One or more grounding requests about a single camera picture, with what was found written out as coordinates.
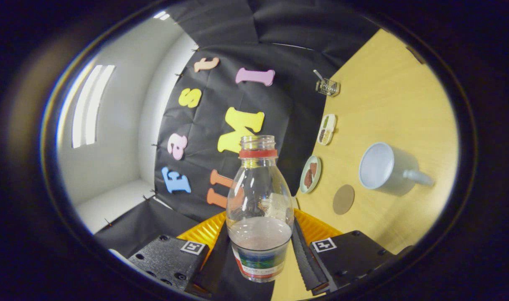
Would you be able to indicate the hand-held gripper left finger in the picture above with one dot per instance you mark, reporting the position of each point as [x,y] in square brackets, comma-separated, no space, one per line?
[215,267]

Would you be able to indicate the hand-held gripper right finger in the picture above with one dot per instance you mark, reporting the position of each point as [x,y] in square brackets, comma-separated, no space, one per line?
[306,267]

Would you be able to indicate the brown round coaster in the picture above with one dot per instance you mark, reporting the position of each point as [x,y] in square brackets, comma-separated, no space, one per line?
[344,200]

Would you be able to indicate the white cup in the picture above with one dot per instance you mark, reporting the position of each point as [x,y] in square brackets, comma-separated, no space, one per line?
[375,167]

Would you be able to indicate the brown meat piece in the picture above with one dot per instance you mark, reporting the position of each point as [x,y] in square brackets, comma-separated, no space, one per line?
[313,168]
[308,179]

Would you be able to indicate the pale green plate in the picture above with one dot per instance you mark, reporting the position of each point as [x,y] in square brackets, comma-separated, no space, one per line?
[318,175]

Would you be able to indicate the white divided dish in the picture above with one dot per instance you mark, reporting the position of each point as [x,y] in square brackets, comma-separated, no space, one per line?
[326,129]

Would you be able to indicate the wooden table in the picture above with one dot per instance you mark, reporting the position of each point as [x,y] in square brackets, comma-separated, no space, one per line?
[405,104]

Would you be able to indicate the large ceiling light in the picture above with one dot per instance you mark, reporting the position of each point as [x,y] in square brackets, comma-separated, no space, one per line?
[91,106]

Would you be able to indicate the black backdrop cloth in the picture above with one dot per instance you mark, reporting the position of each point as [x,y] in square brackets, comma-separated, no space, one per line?
[237,25]

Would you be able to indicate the small ceiling light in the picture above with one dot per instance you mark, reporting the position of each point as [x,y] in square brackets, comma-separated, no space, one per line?
[161,15]

